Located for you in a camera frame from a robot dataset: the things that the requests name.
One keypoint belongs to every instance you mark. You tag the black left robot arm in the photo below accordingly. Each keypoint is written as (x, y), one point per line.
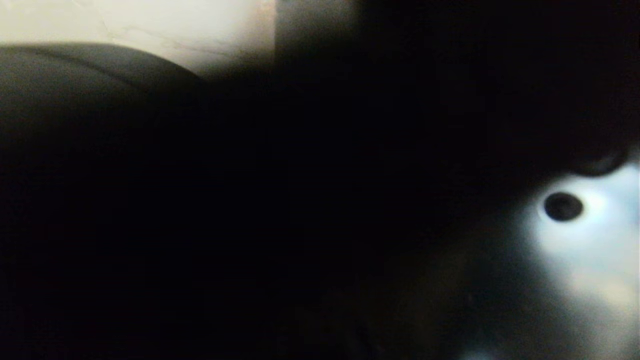
(100, 150)

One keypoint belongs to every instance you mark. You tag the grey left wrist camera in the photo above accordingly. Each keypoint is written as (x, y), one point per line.
(600, 245)

